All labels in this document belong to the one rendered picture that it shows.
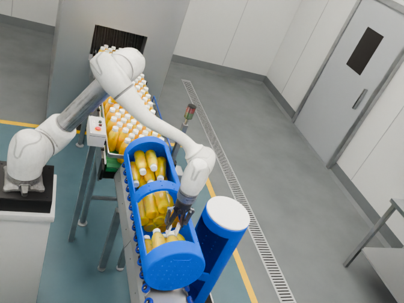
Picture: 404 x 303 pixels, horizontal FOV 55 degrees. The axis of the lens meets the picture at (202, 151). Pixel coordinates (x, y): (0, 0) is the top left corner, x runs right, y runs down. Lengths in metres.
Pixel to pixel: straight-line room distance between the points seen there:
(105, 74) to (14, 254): 1.12
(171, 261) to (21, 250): 0.85
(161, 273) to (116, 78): 0.87
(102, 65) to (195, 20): 5.20
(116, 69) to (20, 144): 0.60
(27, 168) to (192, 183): 0.78
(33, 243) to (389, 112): 4.25
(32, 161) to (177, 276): 0.85
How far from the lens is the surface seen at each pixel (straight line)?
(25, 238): 2.19
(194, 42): 6.87
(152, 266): 1.77
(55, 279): 3.06
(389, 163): 5.12
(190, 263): 1.81
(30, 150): 1.91
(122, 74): 1.60
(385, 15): 5.66
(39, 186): 2.05
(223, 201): 2.41
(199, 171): 1.62
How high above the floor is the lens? 2.48
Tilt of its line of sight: 32 degrees down
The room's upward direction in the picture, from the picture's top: 23 degrees clockwise
